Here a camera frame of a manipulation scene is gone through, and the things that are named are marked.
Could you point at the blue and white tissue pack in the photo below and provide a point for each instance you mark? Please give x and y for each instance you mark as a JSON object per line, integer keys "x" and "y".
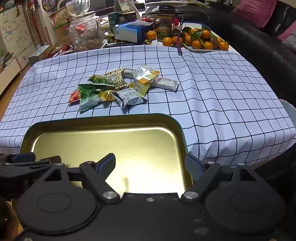
{"x": 131, "y": 31}

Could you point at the small pink cushion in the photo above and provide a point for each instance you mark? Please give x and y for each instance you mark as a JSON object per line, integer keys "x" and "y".
{"x": 288, "y": 31}

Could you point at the olive green gold snack packet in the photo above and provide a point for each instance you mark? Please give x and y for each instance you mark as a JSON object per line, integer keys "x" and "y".
{"x": 100, "y": 80}

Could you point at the gold foil candy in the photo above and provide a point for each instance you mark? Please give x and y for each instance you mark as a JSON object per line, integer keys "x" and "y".
{"x": 106, "y": 95}

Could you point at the blue checkered tablecloth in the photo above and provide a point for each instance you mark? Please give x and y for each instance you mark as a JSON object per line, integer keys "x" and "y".
{"x": 208, "y": 104}

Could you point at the clear glass goblet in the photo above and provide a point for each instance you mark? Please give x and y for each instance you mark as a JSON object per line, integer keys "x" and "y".
{"x": 77, "y": 7}

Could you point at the white fruit plate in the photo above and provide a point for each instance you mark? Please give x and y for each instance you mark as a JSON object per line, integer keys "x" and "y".
{"x": 203, "y": 50}

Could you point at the pale green snack packet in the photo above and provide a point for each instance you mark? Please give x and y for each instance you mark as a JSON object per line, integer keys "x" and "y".
{"x": 129, "y": 72}

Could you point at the glass jar with green label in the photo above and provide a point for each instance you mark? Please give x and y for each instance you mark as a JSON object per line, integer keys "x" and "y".
{"x": 164, "y": 29}

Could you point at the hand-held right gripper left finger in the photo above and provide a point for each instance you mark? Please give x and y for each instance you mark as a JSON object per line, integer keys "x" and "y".
{"x": 101, "y": 168}

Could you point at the black leather sofa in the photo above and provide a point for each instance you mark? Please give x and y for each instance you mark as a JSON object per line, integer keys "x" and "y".
{"x": 254, "y": 46}

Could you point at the glass jar with walnuts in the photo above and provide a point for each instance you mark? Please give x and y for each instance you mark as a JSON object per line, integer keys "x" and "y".
{"x": 85, "y": 30}

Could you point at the pile of red snack packets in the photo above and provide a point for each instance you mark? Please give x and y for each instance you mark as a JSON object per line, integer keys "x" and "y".
{"x": 62, "y": 49}

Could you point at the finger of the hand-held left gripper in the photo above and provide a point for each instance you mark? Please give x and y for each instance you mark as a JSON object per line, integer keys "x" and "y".
{"x": 48, "y": 161}
{"x": 23, "y": 157}

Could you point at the grey cardboard box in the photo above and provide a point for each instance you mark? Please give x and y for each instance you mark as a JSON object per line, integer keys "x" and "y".
{"x": 39, "y": 54}

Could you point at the brown paper bag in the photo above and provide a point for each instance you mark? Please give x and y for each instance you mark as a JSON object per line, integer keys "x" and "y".
{"x": 61, "y": 25}

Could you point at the pile of colourful books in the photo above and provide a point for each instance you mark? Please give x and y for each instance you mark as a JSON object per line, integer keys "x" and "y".
{"x": 5, "y": 61}

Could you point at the brown patterned snack packet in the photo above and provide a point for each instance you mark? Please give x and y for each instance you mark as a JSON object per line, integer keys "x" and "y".
{"x": 115, "y": 76}

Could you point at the pile of tangerines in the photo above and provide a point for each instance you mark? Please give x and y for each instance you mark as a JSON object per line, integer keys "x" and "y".
{"x": 196, "y": 44}

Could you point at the gold metal tin tray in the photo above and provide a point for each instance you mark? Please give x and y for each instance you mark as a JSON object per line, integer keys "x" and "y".
{"x": 92, "y": 143}

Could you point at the white cabinet with cartoon drawings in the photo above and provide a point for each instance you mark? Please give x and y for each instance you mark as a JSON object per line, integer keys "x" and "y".
{"x": 13, "y": 34}

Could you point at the dark green can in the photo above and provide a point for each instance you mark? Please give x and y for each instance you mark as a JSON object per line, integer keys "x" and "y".
{"x": 113, "y": 20}

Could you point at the yellow and silver snack packet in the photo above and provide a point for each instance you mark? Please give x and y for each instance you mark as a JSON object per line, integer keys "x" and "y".
{"x": 143, "y": 78}

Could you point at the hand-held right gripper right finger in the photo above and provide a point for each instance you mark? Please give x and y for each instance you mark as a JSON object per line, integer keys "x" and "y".
{"x": 188, "y": 163}

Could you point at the white bar snack packet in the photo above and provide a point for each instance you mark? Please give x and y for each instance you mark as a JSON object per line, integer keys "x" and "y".
{"x": 166, "y": 83}

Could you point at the red snack packet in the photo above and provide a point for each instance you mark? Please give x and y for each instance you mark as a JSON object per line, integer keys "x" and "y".
{"x": 74, "y": 97}

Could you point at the green and white snack packet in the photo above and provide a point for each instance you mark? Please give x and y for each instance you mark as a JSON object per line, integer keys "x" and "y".
{"x": 89, "y": 103}

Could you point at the grey and black snack packet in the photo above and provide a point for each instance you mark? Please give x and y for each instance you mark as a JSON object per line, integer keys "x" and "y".
{"x": 129, "y": 97}

